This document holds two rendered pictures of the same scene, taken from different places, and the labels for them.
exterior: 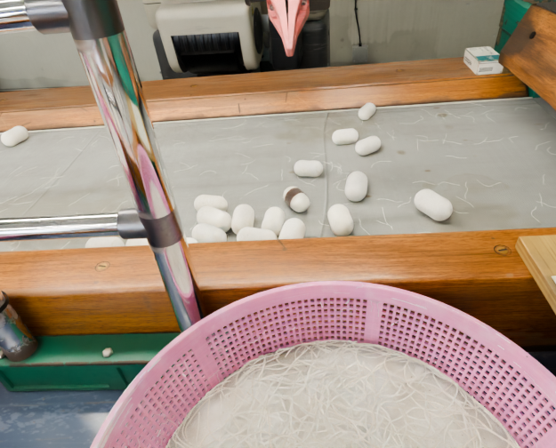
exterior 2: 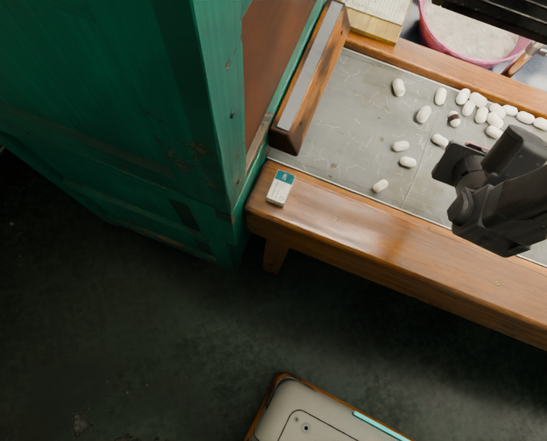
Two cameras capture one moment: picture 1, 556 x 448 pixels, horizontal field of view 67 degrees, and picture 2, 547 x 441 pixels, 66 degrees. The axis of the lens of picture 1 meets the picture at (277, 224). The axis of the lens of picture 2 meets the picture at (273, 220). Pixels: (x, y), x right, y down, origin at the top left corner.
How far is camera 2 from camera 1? 1.04 m
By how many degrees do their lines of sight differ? 67
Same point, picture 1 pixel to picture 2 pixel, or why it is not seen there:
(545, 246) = (392, 35)
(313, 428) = (471, 40)
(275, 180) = not seen: hidden behind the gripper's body
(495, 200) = (365, 86)
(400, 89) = (348, 195)
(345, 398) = (460, 43)
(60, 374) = not seen: hidden behind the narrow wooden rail
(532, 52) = (306, 118)
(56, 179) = not seen: outside the picture
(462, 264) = (416, 48)
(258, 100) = (449, 234)
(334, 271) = (459, 63)
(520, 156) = (327, 108)
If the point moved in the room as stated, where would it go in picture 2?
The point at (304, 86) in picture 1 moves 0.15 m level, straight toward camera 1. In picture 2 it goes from (414, 229) to (436, 159)
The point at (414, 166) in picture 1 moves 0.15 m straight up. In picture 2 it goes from (382, 124) to (410, 82)
